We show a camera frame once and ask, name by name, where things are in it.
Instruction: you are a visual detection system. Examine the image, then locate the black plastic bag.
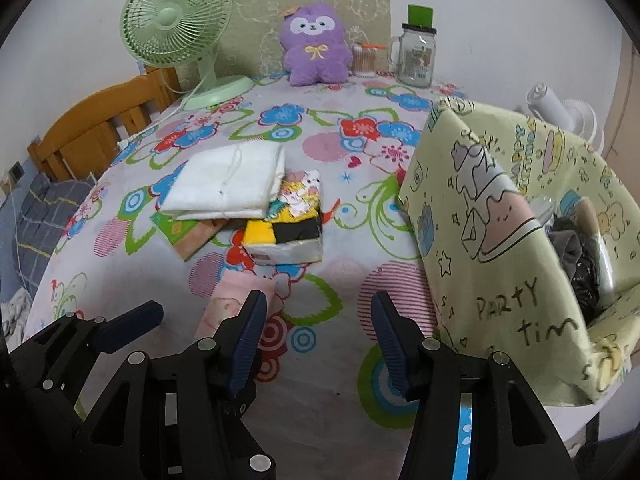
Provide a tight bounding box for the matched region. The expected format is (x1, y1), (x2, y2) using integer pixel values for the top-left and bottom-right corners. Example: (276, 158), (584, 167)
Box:
(570, 255), (603, 321)

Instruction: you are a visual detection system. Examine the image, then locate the tan soft roll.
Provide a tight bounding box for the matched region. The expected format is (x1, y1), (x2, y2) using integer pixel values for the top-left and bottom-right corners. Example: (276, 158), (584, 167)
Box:
(572, 199), (603, 241)

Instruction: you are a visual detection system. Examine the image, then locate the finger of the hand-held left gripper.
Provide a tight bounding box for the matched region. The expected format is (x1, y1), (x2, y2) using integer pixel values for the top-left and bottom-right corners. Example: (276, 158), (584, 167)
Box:
(227, 395), (278, 480)
(60, 301), (164, 358)

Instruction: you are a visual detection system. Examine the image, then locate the grey plaid pillow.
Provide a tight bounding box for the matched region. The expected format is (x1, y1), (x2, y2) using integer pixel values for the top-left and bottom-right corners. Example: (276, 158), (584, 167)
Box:
(12, 175), (96, 306)

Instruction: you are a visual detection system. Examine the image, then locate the glass jar with green lid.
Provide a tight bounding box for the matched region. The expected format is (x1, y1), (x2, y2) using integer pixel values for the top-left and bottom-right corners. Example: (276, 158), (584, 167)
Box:
(389, 5), (438, 88)

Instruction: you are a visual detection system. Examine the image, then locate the white cloth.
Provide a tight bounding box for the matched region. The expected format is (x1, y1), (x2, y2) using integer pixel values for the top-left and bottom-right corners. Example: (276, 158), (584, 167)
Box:
(0, 287), (38, 341)
(156, 142), (287, 222)

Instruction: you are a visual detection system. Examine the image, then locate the green table fan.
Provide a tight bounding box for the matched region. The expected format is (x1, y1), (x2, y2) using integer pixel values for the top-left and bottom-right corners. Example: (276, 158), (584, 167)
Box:
(121, 0), (256, 111)

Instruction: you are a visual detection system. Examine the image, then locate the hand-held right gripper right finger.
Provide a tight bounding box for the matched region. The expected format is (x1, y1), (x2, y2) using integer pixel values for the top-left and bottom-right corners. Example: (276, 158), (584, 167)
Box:
(371, 290), (571, 480)

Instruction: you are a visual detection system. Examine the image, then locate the grey drawstring pouch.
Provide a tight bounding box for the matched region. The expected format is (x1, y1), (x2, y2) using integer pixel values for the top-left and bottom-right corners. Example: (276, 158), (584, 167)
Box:
(547, 227), (583, 281)

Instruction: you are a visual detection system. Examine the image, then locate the pale pink cartoon cloth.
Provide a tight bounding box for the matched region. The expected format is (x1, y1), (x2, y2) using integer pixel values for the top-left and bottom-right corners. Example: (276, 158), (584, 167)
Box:
(194, 271), (278, 341)

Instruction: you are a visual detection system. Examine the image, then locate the crumpled white cloth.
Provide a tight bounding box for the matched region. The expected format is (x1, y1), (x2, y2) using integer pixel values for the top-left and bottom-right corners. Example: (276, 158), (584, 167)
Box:
(0, 287), (38, 341)

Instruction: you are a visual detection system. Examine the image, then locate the cotton swab container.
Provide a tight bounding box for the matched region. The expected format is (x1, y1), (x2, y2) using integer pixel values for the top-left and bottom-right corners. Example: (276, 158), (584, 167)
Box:
(351, 42), (388, 78)

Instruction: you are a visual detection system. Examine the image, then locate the floral tablecloth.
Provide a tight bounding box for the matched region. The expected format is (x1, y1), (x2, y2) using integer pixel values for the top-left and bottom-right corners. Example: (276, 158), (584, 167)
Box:
(22, 72), (601, 480)

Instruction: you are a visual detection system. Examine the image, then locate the yellow cartoon print box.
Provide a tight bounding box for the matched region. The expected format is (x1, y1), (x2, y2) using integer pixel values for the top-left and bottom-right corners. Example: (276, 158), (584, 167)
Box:
(397, 97), (640, 408)

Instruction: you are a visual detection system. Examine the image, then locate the white fan power cable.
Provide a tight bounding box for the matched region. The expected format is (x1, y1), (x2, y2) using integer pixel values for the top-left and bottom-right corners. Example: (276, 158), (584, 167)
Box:
(117, 72), (211, 150)

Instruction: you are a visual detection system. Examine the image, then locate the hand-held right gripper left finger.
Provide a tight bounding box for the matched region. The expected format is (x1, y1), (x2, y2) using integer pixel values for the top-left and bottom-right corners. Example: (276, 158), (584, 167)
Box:
(74, 290), (268, 480)

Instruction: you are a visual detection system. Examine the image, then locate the green patterned board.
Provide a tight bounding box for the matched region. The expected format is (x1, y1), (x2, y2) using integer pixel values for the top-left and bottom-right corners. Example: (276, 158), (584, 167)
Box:
(215, 0), (393, 78)

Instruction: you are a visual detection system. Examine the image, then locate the white standing fan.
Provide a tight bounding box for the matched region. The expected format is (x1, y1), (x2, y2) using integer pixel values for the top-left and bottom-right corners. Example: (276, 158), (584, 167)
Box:
(515, 82), (606, 153)

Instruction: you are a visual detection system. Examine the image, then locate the yellow black tissue pack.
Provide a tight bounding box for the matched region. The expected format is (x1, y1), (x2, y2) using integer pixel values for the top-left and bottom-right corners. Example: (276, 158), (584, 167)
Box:
(241, 169), (326, 267)

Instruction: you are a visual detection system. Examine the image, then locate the purple plush toy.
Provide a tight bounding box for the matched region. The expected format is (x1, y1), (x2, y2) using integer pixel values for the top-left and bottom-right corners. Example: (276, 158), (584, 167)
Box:
(278, 1), (352, 87)

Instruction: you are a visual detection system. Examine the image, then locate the wooden bed headboard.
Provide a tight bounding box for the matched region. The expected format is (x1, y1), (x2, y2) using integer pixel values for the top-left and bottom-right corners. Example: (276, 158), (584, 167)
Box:
(27, 65), (181, 183)

